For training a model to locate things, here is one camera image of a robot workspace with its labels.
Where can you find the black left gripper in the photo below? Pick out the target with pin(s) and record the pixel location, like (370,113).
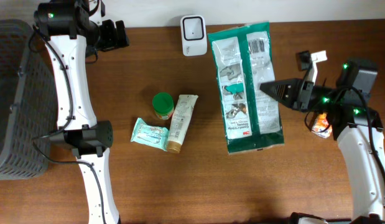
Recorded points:
(114,42)

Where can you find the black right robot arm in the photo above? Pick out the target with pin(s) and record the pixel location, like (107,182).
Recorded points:
(356,128)

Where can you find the light blue wipes pack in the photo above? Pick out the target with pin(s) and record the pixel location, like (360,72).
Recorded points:
(153,136)

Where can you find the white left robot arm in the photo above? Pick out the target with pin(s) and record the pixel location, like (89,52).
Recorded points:
(72,31)

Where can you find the orange tissue pack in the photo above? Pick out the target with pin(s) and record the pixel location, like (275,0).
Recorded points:
(320,126)

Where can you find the dark grey plastic basket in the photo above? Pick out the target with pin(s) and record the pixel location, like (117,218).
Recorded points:
(28,104)

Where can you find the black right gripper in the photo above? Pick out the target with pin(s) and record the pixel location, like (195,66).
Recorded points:
(295,85)

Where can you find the green 3M gloves package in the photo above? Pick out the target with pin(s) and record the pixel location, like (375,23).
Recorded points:
(243,61)

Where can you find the cream lotion tube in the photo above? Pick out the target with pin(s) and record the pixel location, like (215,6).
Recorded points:
(180,122)

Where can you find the white barcode scanner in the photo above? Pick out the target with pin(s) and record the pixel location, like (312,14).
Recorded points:
(193,32)

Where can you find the green lid jar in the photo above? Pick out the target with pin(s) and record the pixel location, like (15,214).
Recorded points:
(163,105)

